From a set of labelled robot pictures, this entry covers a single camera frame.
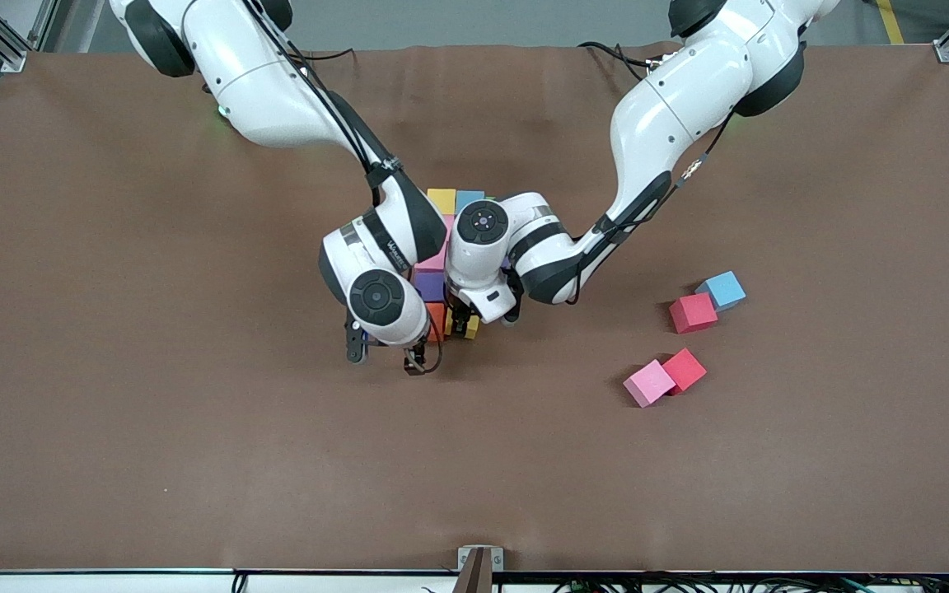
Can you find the red foam cube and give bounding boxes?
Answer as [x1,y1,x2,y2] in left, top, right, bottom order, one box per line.
[661,348,708,396]
[669,293,719,335]

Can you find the brown table cover sheet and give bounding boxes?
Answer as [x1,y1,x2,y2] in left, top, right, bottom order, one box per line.
[0,41,949,573]

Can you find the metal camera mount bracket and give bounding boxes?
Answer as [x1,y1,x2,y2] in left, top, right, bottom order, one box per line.
[455,545,505,593]

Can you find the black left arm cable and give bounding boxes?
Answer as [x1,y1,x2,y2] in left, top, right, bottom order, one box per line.
[573,107,739,306]

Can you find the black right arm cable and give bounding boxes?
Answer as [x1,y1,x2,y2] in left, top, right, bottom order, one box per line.
[248,0,442,376]

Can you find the black arm base cable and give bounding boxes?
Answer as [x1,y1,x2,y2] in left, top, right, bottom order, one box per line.
[577,40,657,79]

